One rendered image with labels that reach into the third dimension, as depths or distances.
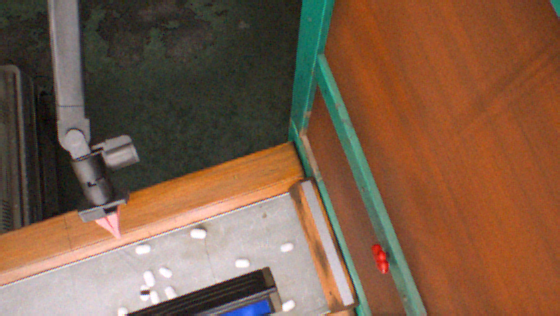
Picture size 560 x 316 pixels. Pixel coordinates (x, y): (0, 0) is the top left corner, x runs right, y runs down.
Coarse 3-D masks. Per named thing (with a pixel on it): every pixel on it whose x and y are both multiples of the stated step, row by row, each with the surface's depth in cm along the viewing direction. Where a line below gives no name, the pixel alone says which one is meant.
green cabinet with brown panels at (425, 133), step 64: (320, 0) 62; (384, 0) 46; (448, 0) 35; (512, 0) 29; (320, 64) 74; (384, 64) 52; (448, 64) 38; (512, 64) 31; (320, 128) 94; (384, 128) 58; (448, 128) 42; (512, 128) 33; (320, 192) 110; (384, 192) 66; (448, 192) 46; (512, 192) 35; (448, 256) 51; (512, 256) 38
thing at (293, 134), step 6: (294, 126) 117; (294, 132) 119; (288, 138) 134; (294, 138) 123; (300, 144) 116; (300, 150) 119; (300, 156) 123; (306, 162) 116; (306, 168) 120; (306, 174) 122; (360, 306) 106; (360, 312) 108
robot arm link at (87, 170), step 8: (96, 152) 98; (104, 152) 98; (72, 160) 98; (80, 160) 97; (88, 160) 97; (96, 160) 98; (80, 168) 97; (88, 168) 97; (96, 168) 98; (104, 168) 101; (80, 176) 98; (88, 176) 98; (96, 176) 98
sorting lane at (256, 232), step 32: (192, 224) 120; (224, 224) 120; (256, 224) 120; (288, 224) 120; (96, 256) 118; (128, 256) 118; (160, 256) 118; (192, 256) 118; (224, 256) 118; (256, 256) 118; (288, 256) 118; (0, 288) 116; (32, 288) 116; (64, 288) 116; (96, 288) 116; (128, 288) 116; (160, 288) 116; (192, 288) 116; (288, 288) 117; (320, 288) 117
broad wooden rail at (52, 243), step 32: (256, 160) 122; (288, 160) 122; (160, 192) 120; (192, 192) 120; (224, 192) 120; (256, 192) 120; (288, 192) 123; (32, 224) 117; (64, 224) 117; (96, 224) 117; (128, 224) 117; (160, 224) 118; (0, 256) 115; (32, 256) 115; (64, 256) 116
